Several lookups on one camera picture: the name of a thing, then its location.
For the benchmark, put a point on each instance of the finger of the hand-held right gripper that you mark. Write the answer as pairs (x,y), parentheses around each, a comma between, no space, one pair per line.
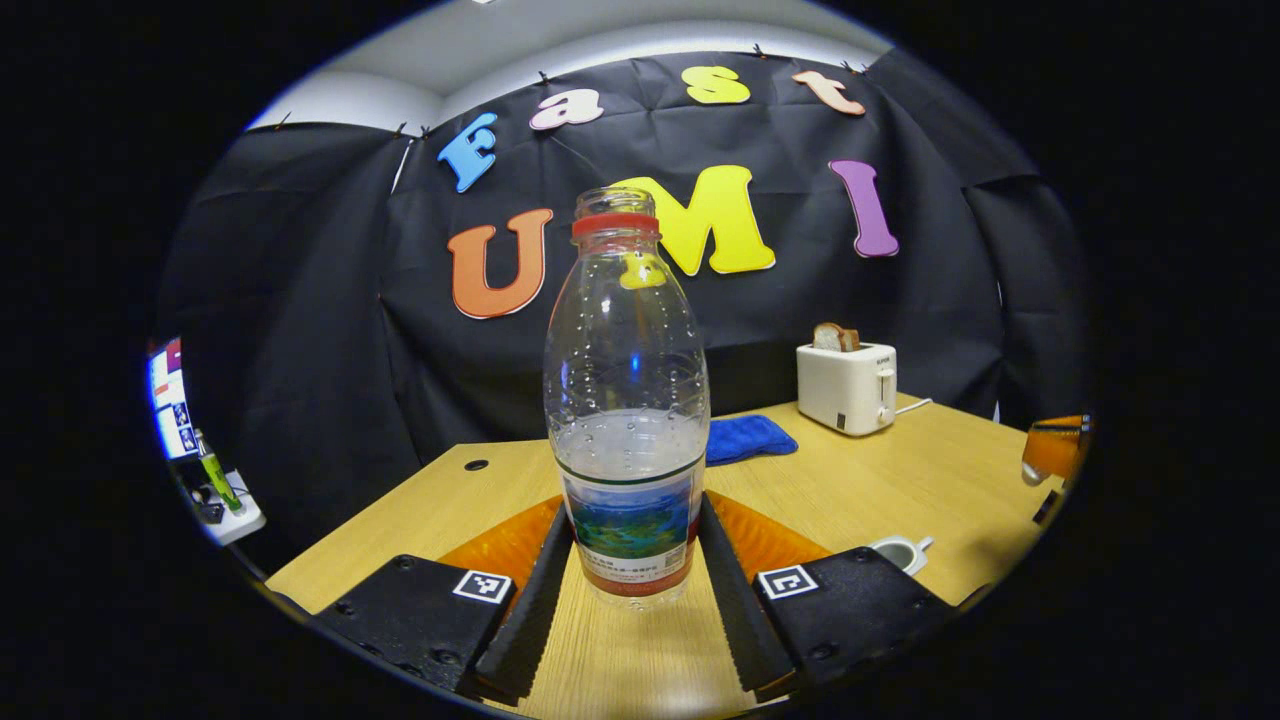
(1055,450)

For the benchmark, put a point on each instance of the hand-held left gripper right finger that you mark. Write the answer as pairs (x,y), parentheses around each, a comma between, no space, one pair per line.
(735,610)

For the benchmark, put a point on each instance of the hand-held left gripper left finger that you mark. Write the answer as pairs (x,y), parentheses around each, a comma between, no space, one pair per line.
(540,600)

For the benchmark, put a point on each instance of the clear plastic water bottle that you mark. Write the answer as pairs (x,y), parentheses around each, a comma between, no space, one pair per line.
(625,450)

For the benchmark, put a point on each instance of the white teacup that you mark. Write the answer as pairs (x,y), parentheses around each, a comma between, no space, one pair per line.
(900,555)

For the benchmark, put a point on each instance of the green drink bottle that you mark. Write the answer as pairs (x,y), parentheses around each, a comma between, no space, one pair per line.
(217,475)

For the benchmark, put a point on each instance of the blue towel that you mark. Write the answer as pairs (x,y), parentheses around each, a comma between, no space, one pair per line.
(750,440)

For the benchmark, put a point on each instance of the white toaster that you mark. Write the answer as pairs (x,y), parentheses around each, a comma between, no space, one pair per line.
(845,390)

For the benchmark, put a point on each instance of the bread slice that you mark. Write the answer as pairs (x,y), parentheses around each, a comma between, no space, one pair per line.
(832,338)

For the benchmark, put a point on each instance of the white side table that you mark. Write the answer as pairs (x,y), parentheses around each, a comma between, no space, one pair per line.
(245,520)

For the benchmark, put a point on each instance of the black backdrop cloth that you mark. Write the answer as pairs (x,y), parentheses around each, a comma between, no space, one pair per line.
(300,300)

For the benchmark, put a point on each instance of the computer monitor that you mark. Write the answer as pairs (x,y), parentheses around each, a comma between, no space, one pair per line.
(172,400)

